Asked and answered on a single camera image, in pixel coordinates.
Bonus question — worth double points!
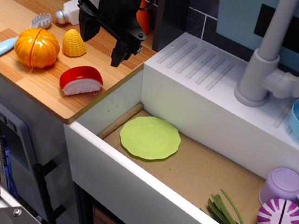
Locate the light blue back panel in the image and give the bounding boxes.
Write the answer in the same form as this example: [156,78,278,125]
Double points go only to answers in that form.
[216,0,299,71]

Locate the grey toy faucet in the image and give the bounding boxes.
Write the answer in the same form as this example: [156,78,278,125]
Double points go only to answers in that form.
[234,0,299,107]

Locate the green plastic plate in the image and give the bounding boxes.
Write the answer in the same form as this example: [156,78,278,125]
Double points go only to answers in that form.
[119,116,181,160]

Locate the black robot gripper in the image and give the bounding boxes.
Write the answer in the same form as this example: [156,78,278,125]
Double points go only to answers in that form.
[78,0,151,67]

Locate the purple white toy onion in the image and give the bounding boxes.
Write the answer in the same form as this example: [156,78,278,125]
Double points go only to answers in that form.
[257,198,299,224]

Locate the green felt leaves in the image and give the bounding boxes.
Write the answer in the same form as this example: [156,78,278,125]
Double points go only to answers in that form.
[207,189,245,224]

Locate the yellow toy corn piece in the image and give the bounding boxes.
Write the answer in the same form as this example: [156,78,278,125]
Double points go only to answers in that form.
[62,29,87,57]

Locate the orange toy carrot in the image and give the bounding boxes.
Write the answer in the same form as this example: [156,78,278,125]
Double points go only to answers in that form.
[136,0,150,35]

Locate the white toy sink unit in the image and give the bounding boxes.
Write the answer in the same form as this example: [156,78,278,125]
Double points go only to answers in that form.
[64,33,299,224]

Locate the orange toy pumpkin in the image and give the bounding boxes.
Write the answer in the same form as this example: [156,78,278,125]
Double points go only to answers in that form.
[14,28,60,69]

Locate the blue handled pasta spoon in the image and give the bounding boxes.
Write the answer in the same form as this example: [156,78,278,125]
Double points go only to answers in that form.
[0,13,52,56]

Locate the dark grey vertical post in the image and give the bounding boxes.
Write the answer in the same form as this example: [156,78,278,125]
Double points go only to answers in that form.
[152,0,190,52]

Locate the purple plastic mug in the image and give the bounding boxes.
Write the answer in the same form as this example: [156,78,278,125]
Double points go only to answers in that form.
[258,168,299,205]

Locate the black oven door handle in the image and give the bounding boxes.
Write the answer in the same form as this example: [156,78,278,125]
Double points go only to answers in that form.
[33,160,66,224]

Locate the red and white toy sushi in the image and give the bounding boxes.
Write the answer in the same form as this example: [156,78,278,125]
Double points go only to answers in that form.
[59,66,103,96]

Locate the white bottle with silver cap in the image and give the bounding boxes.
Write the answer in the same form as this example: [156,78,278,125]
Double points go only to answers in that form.
[55,0,79,25]

